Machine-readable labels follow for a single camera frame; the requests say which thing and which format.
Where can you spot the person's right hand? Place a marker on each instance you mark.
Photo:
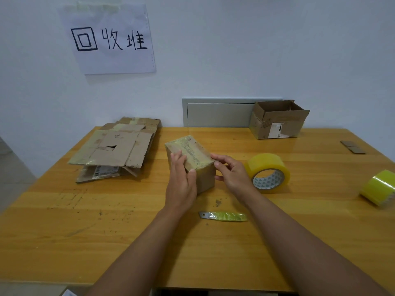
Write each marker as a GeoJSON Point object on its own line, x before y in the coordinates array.
{"type": "Point", "coordinates": [236, 178]}

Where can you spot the person's left hand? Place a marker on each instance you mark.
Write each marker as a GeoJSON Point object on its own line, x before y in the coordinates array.
{"type": "Point", "coordinates": [180, 188]}

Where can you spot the person's right thumb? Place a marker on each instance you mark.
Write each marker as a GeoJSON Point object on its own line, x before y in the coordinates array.
{"type": "Point", "coordinates": [219, 178]}

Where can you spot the person's left thumb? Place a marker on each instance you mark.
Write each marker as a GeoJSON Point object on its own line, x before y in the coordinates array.
{"type": "Point", "coordinates": [192, 177]}

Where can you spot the person's right middle finger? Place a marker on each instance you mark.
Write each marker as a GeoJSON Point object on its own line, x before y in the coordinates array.
{"type": "Point", "coordinates": [221, 157]}

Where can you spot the person's left middle finger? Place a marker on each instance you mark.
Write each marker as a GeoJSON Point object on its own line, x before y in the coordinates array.
{"type": "Point", "coordinates": [173, 162]}

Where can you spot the small taped cardboard box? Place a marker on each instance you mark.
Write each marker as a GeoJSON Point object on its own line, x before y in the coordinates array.
{"type": "Point", "coordinates": [200, 157]}

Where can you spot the person's left forearm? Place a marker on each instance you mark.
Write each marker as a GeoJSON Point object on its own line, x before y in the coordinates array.
{"type": "Point", "coordinates": [139, 255]}

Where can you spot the person's right forearm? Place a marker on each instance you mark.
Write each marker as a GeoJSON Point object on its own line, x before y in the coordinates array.
{"type": "Point", "coordinates": [302, 249]}

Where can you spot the tape-wrapped cutter blade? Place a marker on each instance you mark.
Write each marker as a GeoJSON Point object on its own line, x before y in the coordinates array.
{"type": "Point", "coordinates": [225, 216]}

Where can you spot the yellowish clear packing tape roll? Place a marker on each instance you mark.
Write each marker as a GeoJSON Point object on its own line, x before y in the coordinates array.
{"type": "Point", "coordinates": [265, 164]}

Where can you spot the flattened cardboard box with tape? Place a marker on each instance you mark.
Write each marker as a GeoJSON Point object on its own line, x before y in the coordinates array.
{"type": "Point", "coordinates": [145, 121]}

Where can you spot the flattened cardboard box with hole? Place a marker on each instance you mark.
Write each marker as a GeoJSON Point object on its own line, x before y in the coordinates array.
{"type": "Point", "coordinates": [120, 147]}

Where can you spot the open cardboard box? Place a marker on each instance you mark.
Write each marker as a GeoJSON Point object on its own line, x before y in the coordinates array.
{"type": "Point", "coordinates": [277, 120]}

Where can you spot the flattened cardboard box with label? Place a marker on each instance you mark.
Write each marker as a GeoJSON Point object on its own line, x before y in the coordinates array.
{"type": "Point", "coordinates": [101, 172]}

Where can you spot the white paper sign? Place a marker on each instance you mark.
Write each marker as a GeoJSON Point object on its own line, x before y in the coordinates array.
{"type": "Point", "coordinates": [117, 58]}

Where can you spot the small cardboard scrap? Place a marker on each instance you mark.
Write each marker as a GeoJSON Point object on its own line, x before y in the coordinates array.
{"type": "Point", "coordinates": [352, 147]}

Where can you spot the yellow-green packing tape roll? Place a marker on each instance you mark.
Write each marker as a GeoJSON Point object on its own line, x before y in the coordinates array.
{"type": "Point", "coordinates": [378, 186]}

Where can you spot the white paper corner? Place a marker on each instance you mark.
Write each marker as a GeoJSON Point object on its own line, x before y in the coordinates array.
{"type": "Point", "coordinates": [68, 293]}

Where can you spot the grey wall access panel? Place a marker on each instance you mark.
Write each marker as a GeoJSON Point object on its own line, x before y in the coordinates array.
{"type": "Point", "coordinates": [219, 114]}

